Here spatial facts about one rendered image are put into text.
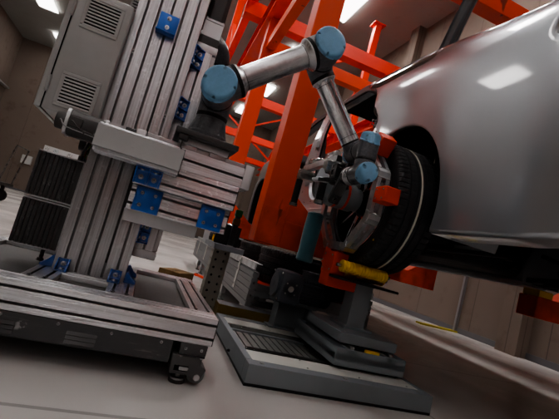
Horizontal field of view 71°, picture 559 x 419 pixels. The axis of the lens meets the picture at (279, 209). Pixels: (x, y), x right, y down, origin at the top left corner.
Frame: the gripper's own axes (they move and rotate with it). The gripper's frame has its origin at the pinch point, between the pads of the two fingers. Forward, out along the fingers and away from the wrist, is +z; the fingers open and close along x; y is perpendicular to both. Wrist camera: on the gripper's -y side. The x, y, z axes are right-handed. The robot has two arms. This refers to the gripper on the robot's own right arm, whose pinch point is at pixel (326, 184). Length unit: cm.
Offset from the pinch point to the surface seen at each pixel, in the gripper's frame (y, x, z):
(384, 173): 12.3, -23.3, -5.1
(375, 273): -31.4, -38.2, 7.1
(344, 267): -32.5, -21.7, 7.1
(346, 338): -63, -28, 2
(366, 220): -10.3, -20.6, -4.1
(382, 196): 0.3, -20.5, -12.5
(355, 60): 240, -125, 314
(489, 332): -69, -411, 283
